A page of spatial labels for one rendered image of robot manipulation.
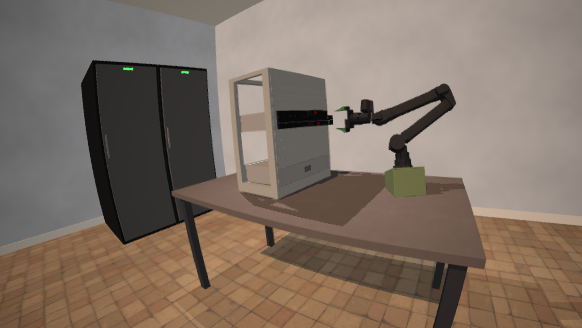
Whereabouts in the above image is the white open-frame rack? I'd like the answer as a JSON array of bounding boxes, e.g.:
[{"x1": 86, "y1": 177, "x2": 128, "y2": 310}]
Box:
[{"x1": 229, "y1": 67, "x2": 333, "y2": 200}]

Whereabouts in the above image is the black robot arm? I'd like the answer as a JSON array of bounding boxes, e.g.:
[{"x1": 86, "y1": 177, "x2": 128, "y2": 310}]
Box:
[{"x1": 352, "y1": 84, "x2": 456, "y2": 168}]

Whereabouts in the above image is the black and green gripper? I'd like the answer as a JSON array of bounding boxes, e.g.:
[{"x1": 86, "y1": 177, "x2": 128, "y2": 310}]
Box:
[{"x1": 335, "y1": 106, "x2": 361, "y2": 132}]

